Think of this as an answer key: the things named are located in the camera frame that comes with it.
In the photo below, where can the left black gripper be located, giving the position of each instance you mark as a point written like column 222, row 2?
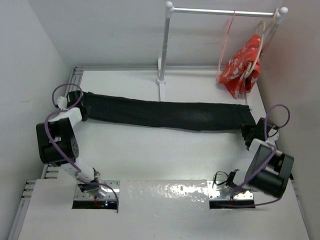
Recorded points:
column 86, row 115

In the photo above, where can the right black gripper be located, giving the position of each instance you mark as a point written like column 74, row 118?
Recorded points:
column 245, row 127

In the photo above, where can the black trousers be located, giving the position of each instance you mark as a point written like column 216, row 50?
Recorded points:
column 190, row 116

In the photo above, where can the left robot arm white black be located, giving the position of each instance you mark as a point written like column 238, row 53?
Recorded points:
column 57, row 144

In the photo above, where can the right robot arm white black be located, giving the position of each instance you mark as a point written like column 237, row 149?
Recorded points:
column 269, row 171

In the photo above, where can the red patterned cloth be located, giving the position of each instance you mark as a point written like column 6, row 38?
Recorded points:
column 242, row 71

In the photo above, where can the white clothes rack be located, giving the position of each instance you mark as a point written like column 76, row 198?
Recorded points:
column 267, row 35

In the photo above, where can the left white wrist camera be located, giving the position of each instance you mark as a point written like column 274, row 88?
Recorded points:
column 62, row 102

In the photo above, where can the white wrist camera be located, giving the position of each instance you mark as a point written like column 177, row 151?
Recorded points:
column 273, row 134
column 62, row 102

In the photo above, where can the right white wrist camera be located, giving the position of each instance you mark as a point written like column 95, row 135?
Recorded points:
column 273, row 134

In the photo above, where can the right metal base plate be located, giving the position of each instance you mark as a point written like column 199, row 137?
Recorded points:
column 222, row 192

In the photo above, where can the metal base plate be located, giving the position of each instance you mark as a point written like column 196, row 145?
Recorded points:
column 104, row 192
column 222, row 192

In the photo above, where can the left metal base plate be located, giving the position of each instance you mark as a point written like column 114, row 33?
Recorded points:
column 104, row 192

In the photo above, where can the pink wire hanger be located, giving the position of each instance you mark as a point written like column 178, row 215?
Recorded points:
column 225, row 40

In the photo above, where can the aluminium frame rail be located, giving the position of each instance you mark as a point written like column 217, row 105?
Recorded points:
column 127, row 73

